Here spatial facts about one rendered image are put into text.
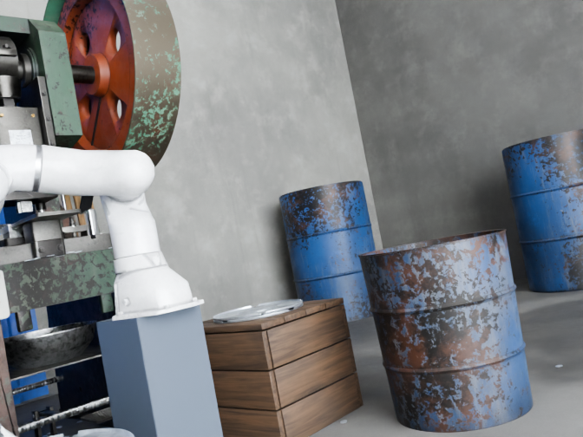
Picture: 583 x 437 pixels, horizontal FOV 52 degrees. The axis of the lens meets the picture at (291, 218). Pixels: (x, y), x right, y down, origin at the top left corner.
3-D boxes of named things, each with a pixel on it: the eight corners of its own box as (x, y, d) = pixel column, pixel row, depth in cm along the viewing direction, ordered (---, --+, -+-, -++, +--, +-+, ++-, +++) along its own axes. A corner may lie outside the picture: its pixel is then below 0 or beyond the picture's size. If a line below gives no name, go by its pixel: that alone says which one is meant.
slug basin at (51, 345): (118, 348, 200) (113, 319, 200) (13, 377, 177) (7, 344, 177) (77, 348, 225) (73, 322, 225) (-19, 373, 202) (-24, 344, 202)
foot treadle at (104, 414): (132, 427, 172) (128, 409, 172) (99, 440, 165) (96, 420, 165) (55, 410, 215) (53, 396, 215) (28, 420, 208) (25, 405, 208)
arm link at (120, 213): (146, 255, 159) (130, 165, 160) (166, 249, 143) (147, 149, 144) (104, 262, 153) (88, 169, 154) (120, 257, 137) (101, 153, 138)
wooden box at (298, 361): (363, 405, 188) (343, 296, 190) (284, 451, 160) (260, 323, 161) (274, 400, 215) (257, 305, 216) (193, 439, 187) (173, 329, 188)
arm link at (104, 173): (38, 151, 142) (47, 132, 126) (142, 164, 154) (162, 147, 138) (35, 196, 140) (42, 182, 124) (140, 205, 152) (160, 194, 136)
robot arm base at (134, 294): (217, 300, 141) (206, 242, 142) (151, 316, 127) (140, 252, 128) (162, 306, 156) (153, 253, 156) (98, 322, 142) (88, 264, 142)
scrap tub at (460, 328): (566, 389, 167) (533, 223, 169) (494, 444, 139) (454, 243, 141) (441, 382, 198) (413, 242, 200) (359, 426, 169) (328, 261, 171)
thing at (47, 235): (88, 249, 185) (81, 206, 186) (43, 256, 176) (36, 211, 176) (58, 257, 203) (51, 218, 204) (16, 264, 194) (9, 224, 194)
